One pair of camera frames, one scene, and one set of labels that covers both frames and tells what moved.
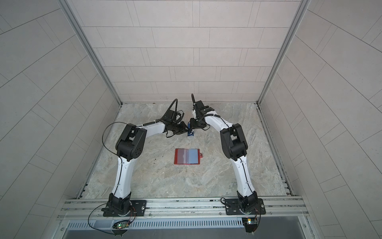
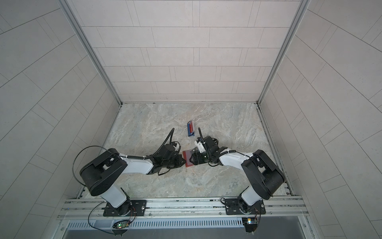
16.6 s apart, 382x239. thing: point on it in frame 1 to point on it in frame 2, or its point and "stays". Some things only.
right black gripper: (193, 122) to (197, 156)
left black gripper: (182, 128) to (179, 158)
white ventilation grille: (230, 223) stays
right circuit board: (250, 224) stays
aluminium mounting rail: (90, 208) stays
